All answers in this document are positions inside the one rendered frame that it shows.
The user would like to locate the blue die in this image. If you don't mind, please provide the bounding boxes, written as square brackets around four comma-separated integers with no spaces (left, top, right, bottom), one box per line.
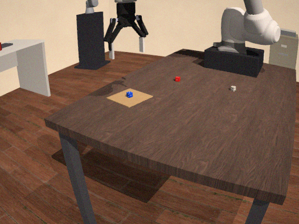
[126,91,133,98]

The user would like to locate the tan square mat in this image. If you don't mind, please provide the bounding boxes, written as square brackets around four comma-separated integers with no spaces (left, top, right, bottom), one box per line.
[106,88,153,108]

